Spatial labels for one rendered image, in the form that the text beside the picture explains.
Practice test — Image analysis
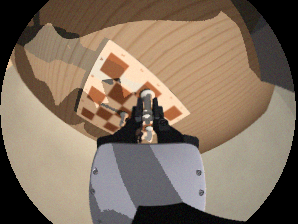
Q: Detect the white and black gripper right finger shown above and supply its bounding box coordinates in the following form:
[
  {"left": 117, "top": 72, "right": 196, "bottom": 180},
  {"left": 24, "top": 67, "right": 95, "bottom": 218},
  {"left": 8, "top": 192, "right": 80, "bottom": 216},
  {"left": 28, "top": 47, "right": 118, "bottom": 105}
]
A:
[{"left": 152, "top": 97, "right": 199, "bottom": 150}]

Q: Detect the white chess king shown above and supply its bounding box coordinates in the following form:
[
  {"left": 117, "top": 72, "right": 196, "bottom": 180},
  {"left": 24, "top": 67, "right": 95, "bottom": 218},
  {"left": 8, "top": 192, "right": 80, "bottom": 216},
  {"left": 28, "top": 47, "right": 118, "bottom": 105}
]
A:
[{"left": 141, "top": 89, "right": 155, "bottom": 125}]

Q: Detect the checkered chessboard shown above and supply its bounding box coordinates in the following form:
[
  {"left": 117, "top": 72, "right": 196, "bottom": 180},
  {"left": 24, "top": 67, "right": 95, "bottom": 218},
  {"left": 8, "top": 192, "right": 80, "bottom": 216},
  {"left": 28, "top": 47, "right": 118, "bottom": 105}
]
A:
[{"left": 77, "top": 40, "right": 190, "bottom": 134}]

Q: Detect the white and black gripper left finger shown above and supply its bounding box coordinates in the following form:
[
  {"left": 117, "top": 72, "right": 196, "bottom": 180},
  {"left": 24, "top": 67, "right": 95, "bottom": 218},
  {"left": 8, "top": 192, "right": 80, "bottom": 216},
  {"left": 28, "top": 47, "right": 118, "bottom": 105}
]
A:
[{"left": 97, "top": 98, "right": 143, "bottom": 148}]

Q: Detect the white knight chess piece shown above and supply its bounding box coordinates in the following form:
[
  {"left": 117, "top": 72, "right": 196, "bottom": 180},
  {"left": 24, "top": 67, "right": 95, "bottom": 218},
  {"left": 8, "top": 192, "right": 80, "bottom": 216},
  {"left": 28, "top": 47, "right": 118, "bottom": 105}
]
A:
[{"left": 144, "top": 126, "right": 153, "bottom": 142}]

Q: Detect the white pawn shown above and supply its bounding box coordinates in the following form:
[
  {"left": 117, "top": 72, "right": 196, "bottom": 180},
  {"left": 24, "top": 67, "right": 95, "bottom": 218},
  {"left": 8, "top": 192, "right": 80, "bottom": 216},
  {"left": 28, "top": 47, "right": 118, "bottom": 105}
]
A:
[{"left": 120, "top": 112, "right": 128, "bottom": 126}]

